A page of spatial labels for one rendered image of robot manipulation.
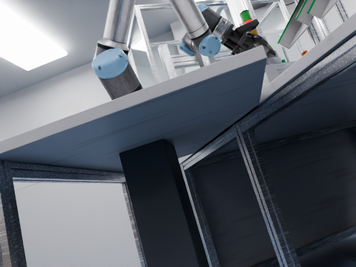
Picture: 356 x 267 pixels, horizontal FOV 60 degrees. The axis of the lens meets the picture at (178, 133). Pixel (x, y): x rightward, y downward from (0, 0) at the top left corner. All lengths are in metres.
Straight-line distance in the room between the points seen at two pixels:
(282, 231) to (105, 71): 0.77
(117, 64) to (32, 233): 4.07
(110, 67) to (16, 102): 4.32
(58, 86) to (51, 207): 1.76
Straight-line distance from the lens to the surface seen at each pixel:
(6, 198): 0.81
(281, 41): 1.10
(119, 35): 1.15
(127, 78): 1.03
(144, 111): 0.69
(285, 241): 1.11
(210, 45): 1.11
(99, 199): 4.32
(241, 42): 1.24
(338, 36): 0.73
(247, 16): 1.63
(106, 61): 1.02
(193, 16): 1.09
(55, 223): 4.67
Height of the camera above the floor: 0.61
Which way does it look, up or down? 13 degrees up
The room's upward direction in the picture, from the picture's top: 17 degrees counter-clockwise
